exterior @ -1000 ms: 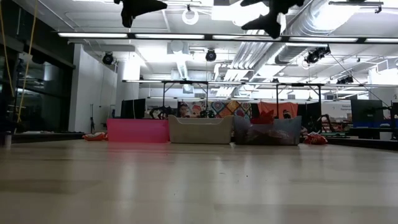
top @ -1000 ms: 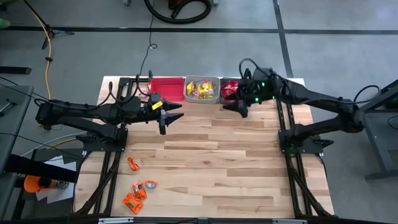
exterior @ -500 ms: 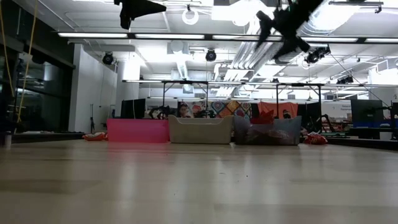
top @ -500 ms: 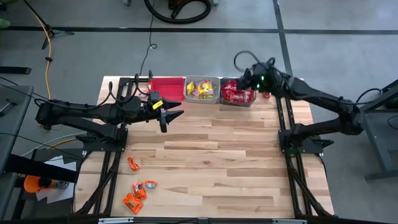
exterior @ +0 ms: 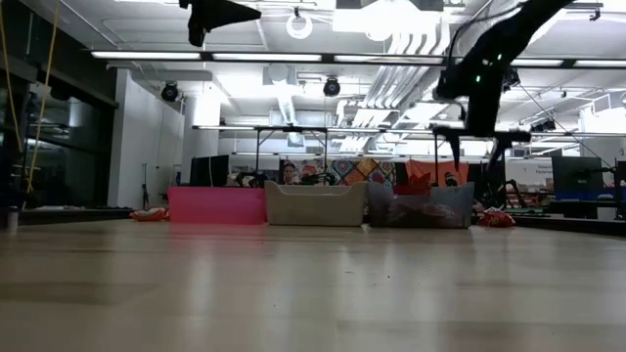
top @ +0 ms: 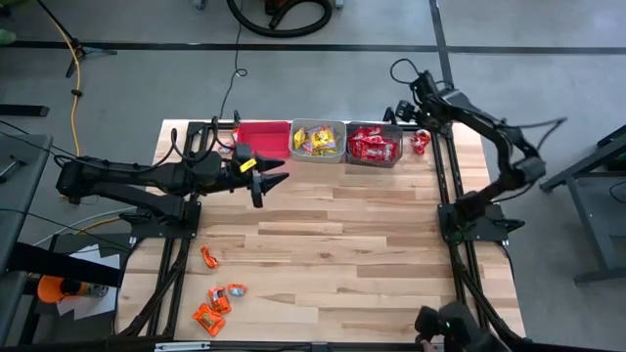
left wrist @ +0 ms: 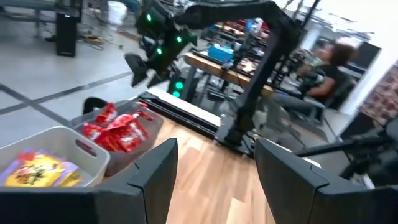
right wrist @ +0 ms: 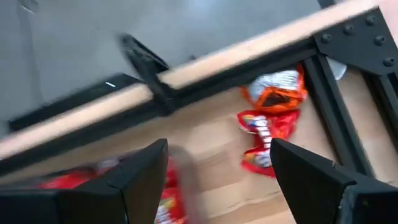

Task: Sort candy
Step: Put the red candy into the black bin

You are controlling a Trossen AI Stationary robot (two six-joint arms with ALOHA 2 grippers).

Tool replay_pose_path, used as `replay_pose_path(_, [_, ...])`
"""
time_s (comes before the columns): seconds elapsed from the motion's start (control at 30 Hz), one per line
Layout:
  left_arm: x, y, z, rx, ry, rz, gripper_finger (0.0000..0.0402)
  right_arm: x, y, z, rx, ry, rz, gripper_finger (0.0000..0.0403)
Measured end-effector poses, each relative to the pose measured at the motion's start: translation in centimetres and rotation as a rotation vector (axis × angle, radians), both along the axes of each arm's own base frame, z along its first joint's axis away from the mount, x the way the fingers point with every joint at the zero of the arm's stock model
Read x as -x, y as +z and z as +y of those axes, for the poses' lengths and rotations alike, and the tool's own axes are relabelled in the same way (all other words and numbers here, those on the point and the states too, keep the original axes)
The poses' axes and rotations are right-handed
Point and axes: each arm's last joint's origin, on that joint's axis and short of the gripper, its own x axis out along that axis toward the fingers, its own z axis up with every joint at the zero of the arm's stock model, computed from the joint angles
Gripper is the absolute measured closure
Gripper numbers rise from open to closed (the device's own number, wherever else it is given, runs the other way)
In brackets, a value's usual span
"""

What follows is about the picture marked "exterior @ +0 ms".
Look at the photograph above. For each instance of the blue desk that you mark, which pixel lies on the blue desk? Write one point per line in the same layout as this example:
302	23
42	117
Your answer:
587	195

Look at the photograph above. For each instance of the person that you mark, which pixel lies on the person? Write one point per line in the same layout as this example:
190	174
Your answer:
289	173
451	179

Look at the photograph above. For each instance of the red candy wrapper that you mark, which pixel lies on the red candy wrapper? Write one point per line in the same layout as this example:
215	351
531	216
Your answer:
413	186

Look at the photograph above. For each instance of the orange hanging cloth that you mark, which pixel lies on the orange hanging cloth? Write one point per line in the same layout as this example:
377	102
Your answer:
430	166

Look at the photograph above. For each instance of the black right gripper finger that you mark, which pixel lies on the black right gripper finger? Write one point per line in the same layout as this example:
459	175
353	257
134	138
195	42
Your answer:
455	134
508	138

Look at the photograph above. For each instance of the white cylinder post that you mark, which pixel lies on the white cylinder post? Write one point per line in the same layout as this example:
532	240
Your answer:
12	220

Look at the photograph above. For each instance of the colourful patchwork quilt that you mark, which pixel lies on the colourful patchwork quilt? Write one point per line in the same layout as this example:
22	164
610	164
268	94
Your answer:
362	168

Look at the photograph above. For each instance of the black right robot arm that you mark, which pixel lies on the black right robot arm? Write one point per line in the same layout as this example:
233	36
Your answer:
508	39

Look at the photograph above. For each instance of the beige plastic bin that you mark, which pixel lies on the beige plastic bin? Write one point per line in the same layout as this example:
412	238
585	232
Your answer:
315	205

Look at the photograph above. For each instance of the pink plastic bin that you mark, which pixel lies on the pink plastic bin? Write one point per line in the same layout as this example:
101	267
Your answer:
217	205

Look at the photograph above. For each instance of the blue-grey plastic bin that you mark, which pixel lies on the blue-grey plastic bin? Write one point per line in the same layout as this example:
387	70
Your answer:
464	210

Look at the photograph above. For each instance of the red and white candy bag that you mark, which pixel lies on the red and white candy bag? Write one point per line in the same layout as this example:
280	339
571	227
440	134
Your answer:
425	211

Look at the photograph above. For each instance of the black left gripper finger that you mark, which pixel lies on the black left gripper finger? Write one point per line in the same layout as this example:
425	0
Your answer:
210	12

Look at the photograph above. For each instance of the black background table frame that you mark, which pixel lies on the black background table frame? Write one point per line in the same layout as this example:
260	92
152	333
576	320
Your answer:
436	161
293	129

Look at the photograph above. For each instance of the orange candy wrapper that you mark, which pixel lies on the orange candy wrapper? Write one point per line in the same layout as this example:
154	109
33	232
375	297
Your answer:
149	215

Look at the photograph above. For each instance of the black computer monitor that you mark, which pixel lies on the black computer monitor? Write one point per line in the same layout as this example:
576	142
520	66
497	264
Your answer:
577	173
209	171

